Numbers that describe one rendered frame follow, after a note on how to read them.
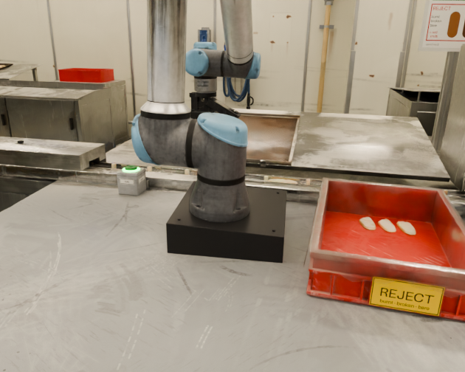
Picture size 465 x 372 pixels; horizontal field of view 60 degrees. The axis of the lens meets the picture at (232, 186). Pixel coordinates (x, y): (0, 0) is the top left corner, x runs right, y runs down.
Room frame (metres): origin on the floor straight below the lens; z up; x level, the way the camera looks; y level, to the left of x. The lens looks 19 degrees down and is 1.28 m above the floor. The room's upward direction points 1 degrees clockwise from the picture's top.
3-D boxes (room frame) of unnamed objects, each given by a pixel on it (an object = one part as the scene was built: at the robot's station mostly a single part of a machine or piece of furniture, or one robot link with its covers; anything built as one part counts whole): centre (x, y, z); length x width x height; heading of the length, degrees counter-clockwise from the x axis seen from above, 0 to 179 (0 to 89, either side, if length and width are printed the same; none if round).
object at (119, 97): (4.79, 1.70, 0.44); 0.70 x 0.55 x 0.87; 78
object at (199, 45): (1.34, 0.09, 1.24); 0.09 x 0.08 x 0.11; 172
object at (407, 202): (0.86, -0.36, 0.88); 0.49 x 0.34 x 0.10; 165
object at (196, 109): (1.34, 0.10, 1.08); 0.09 x 0.08 x 0.12; 78
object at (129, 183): (1.26, 0.33, 0.84); 0.08 x 0.08 x 0.11; 78
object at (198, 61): (1.24, 0.09, 1.24); 0.11 x 0.11 x 0.08; 82
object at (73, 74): (4.79, 1.70, 0.94); 0.51 x 0.36 x 0.13; 82
